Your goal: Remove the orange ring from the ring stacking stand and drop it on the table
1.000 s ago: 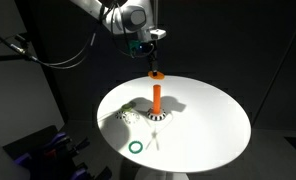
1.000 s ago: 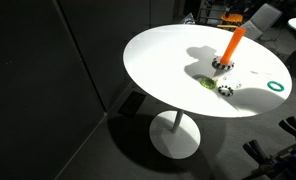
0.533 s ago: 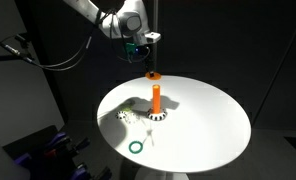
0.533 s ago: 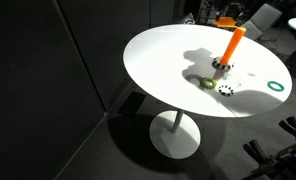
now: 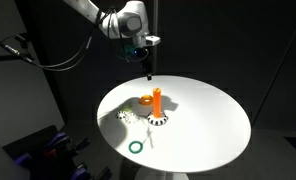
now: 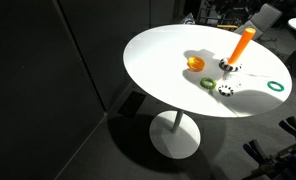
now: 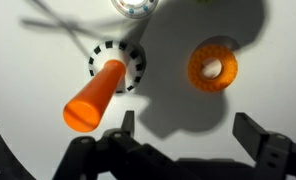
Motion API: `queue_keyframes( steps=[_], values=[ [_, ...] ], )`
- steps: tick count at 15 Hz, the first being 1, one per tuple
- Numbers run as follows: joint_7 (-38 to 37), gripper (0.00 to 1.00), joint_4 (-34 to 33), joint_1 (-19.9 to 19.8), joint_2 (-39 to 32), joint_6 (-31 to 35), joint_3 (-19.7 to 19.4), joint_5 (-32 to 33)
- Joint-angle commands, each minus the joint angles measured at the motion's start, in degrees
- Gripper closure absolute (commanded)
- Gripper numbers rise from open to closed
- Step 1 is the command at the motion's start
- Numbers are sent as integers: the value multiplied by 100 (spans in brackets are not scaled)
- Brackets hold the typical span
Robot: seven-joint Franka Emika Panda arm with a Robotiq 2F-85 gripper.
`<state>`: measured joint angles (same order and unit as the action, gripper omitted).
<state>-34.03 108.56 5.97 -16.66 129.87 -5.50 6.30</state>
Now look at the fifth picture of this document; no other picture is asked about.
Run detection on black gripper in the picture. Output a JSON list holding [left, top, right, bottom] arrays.
[[134, 44, 154, 81]]

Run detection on teal connector block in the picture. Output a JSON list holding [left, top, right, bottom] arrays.
[[122, 46, 139, 60]]

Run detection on grey vertical pole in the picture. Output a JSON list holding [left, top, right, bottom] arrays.
[[153, 0, 159, 78]]

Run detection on white curved cover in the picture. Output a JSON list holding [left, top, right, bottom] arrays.
[[0, 130, 32, 180]]

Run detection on orange post checkered base stand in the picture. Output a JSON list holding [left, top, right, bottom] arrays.
[[146, 87, 169, 127]]

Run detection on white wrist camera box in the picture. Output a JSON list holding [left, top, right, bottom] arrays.
[[144, 35, 162, 47]]

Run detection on short black looped cable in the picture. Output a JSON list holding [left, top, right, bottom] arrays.
[[115, 8, 133, 63]]

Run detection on black white checkered ring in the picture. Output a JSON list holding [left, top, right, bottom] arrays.
[[115, 110, 130, 121]]

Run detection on green stacking ring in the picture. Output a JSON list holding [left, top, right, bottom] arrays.
[[128, 140, 144, 155]]

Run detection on long black cable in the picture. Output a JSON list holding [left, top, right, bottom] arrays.
[[0, 9, 117, 73]]

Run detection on white table pedestal base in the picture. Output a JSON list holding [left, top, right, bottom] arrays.
[[134, 166, 190, 180]]

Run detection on black upright post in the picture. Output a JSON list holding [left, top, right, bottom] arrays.
[[14, 0, 70, 124]]

